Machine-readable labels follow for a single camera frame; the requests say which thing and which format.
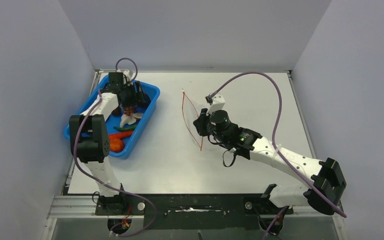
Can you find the clear zip top bag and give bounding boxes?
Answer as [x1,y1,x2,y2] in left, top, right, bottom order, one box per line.
[181,88,204,152]

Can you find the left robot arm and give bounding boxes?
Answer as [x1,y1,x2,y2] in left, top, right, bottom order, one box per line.
[68,70,155,211]

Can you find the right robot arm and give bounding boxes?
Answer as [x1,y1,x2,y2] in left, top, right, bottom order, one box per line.
[193,108,347,217]

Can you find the purple grape bunch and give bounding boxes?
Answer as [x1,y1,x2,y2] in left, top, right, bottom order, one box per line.
[122,106,137,116]

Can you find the small dark lychee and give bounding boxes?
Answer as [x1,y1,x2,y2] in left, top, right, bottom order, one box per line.
[111,107,122,117]

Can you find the green chili pepper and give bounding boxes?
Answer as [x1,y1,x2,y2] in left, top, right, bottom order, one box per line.
[113,124,137,132]

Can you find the orange carrot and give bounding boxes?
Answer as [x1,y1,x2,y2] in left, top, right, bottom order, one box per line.
[108,130,134,139]

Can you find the orange tomato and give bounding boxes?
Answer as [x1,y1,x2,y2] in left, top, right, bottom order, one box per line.
[109,138,125,153]

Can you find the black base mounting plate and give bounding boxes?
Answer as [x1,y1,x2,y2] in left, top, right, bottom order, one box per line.
[94,193,294,234]

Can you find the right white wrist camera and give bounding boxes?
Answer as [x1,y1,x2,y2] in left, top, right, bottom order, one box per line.
[206,93,226,116]

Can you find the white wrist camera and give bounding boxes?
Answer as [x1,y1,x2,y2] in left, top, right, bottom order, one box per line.
[115,69,134,83]
[206,93,226,116]

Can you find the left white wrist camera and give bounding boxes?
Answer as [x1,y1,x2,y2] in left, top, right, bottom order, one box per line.
[115,69,134,83]

